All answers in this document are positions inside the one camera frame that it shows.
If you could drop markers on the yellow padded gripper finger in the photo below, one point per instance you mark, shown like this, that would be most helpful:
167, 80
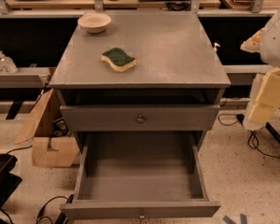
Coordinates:
252, 44
264, 100

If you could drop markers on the green and yellow sponge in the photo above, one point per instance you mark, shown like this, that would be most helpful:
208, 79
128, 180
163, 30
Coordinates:
118, 59

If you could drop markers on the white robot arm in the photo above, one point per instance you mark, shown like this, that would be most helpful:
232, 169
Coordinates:
270, 42

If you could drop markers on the grey drawer cabinet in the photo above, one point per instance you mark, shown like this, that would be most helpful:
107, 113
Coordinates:
175, 64

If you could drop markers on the closed grey top drawer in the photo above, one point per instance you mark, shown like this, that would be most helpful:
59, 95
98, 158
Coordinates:
103, 118

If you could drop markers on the open grey middle drawer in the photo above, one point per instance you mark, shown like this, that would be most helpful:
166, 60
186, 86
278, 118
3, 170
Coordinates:
140, 175

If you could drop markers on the white pump dispenser top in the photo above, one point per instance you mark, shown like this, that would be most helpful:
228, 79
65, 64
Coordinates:
216, 46

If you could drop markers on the beige bowl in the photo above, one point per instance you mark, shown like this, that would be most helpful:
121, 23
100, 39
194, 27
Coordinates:
94, 23

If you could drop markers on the brown cardboard box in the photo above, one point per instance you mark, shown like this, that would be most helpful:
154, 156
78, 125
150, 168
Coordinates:
47, 149

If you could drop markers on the clear sanitizer bottle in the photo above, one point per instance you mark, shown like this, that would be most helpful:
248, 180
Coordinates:
7, 64

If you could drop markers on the black tray stack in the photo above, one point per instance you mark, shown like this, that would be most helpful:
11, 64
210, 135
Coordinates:
8, 181

